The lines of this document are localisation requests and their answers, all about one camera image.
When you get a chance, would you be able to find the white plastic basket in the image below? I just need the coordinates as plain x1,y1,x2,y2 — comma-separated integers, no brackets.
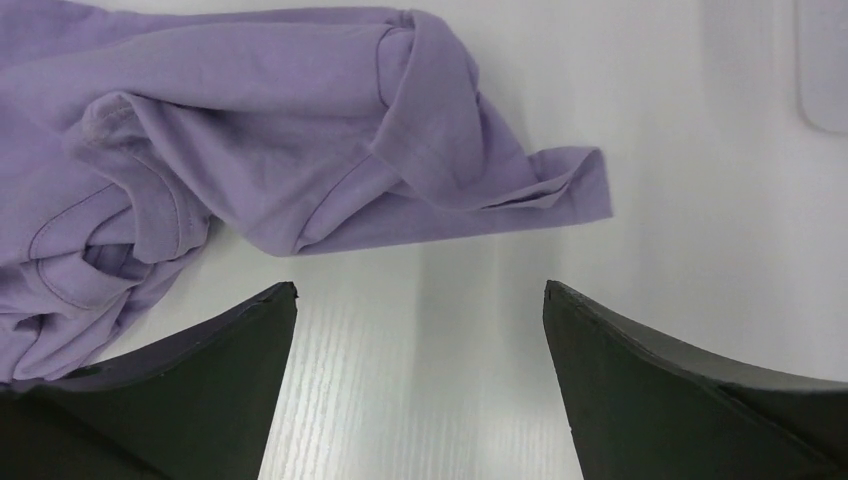
796,0,847,134

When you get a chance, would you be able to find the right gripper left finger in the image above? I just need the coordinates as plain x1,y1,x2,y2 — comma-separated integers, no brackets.
1,282,298,479

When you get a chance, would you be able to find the purple t-shirt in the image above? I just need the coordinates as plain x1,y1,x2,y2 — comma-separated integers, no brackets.
1,1,611,382

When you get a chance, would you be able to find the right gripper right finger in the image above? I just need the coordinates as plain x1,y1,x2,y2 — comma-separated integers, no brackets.
543,280,847,479

